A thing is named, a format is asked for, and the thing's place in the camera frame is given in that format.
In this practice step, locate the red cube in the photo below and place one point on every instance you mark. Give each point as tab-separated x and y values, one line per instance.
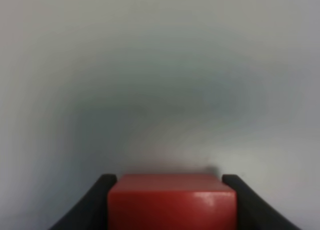
171	202

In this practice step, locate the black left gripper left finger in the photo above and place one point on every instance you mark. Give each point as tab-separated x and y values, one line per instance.
91	212

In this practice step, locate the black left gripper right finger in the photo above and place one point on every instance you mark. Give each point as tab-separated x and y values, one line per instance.
253	213

